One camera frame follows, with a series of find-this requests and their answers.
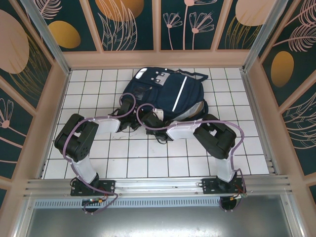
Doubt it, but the navy blue student backpack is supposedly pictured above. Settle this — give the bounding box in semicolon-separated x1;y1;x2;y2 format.
122;66;209;124

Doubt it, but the aluminium mounting rail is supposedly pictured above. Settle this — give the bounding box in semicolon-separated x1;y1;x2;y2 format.
23;175;293;198

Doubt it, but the grey metal sheet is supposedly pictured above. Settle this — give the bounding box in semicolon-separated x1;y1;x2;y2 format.
24;208;306;237

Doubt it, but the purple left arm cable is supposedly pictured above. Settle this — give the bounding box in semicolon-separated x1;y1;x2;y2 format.
63;93;136;215

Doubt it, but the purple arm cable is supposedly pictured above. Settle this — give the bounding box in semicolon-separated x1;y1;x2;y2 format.
63;93;136;215
137;103;247;213

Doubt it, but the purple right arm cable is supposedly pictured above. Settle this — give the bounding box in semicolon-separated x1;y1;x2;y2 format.
137;103;247;213

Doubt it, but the grey slotted cable duct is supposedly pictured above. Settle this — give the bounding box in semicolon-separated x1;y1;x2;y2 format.
34;199;284;209

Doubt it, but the aluminium side rail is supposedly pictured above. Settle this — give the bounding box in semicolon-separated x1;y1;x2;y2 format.
38;70;72;180
239;69;281;176

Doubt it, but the aluminium corner post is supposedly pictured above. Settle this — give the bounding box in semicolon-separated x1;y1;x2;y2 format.
19;0;72;76
243;0;284;72

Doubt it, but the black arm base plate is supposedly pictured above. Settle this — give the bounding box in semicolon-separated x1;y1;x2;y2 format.
201;178;247;196
71;179;117;197

